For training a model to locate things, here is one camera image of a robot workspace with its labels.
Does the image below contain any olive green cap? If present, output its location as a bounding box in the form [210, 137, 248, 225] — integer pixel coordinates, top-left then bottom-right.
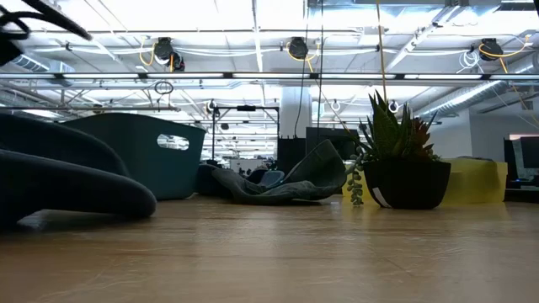
[210, 138, 348, 207]

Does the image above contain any black cabinet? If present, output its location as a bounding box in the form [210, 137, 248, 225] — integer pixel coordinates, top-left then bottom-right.
[276, 136, 307, 174]

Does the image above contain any white building column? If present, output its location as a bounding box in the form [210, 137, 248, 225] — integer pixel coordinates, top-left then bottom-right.
[280, 86, 313, 140]

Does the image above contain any black computer monitor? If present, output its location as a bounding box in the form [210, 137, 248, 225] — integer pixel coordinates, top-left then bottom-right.
[504, 138, 522, 182]
[306, 126, 359, 161]
[520, 136, 539, 182]

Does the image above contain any long ceiling light bar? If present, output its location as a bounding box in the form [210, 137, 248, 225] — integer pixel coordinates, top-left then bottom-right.
[0, 72, 539, 82]

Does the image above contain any blue plastic bin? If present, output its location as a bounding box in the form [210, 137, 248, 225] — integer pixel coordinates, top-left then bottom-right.
[62, 112, 207, 201]

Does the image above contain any succulent plant in black pot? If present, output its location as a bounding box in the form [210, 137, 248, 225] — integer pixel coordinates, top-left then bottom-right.
[344, 90, 452, 210]

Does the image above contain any yellow plastic bin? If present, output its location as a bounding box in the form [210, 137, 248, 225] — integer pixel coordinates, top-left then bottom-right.
[340, 157, 509, 206]

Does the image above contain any black gantry frame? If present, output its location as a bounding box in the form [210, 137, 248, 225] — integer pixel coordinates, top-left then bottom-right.
[211, 104, 280, 167]

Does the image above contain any black hanging cable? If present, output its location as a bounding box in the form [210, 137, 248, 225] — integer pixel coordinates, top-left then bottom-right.
[316, 0, 325, 142]

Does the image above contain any black ceiling cord reel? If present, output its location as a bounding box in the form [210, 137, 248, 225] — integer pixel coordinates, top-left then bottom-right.
[479, 37, 504, 62]
[152, 36, 186, 72]
[287, 36, 310, 60]

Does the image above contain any yellow hanging cord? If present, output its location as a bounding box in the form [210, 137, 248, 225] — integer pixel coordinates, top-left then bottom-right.
[376, 0, 388, 104]

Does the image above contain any silver ventilation duct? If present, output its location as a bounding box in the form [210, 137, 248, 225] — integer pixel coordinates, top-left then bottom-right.
[414, 52, 539, 120]

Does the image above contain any black table frame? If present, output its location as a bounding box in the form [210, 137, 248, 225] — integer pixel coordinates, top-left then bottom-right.
[504, 188, 539, 203]

